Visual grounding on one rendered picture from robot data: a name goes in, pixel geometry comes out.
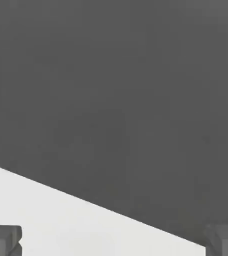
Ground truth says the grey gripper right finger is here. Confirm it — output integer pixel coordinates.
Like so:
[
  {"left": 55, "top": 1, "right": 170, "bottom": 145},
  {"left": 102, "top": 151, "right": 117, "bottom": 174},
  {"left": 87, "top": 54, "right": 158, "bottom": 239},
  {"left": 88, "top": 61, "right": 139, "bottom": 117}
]
[{"left": 205, "top": 224, "right": 228, "bottom": 256}]

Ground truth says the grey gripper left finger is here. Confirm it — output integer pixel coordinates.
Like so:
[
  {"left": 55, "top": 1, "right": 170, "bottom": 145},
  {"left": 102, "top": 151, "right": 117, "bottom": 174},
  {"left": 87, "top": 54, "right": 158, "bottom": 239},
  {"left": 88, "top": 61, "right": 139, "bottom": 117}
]
[{"left": 0, "top": 224, "right": 23, "bottom": 256}]

